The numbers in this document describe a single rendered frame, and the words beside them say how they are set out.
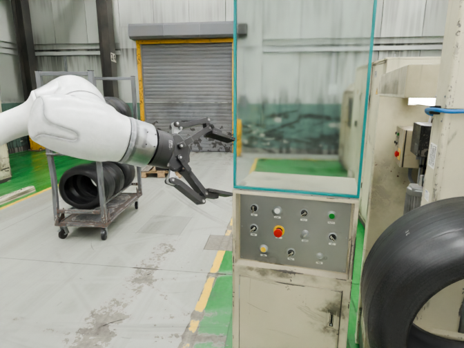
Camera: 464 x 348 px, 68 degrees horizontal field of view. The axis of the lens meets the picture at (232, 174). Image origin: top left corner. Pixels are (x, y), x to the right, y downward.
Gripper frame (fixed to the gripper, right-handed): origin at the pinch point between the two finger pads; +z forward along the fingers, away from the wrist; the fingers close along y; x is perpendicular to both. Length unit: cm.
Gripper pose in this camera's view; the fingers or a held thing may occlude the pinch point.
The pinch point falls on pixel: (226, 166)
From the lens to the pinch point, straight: 81.9
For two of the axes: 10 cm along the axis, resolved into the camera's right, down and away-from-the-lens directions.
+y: 0.4, -9.7, 2.4
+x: -6.4, 1.6, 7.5
